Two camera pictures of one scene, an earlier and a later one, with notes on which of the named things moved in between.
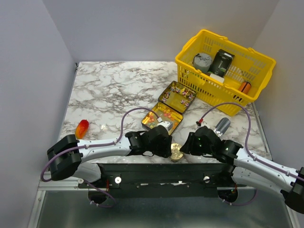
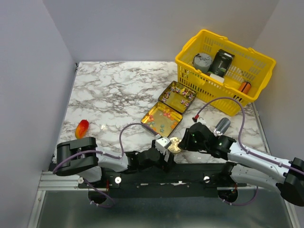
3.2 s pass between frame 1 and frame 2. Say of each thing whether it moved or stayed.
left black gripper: moved
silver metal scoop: stayed
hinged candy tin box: stayed
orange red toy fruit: stayed
